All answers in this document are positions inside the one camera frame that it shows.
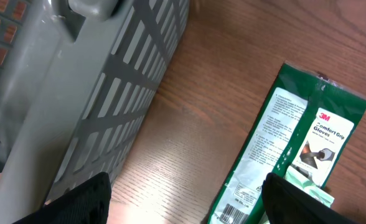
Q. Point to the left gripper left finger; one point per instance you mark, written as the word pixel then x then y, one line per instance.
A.
pixel 86 204

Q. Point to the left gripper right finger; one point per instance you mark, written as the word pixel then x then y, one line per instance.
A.
pixel 284 203

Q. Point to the mint green wipes pack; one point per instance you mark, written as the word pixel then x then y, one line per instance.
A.
pixel 296 178

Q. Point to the green 3M gloves package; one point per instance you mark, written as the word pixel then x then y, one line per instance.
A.
pixel 305 122

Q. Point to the grey plastic mesh basket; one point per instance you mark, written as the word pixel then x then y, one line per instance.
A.
pixel 76 80

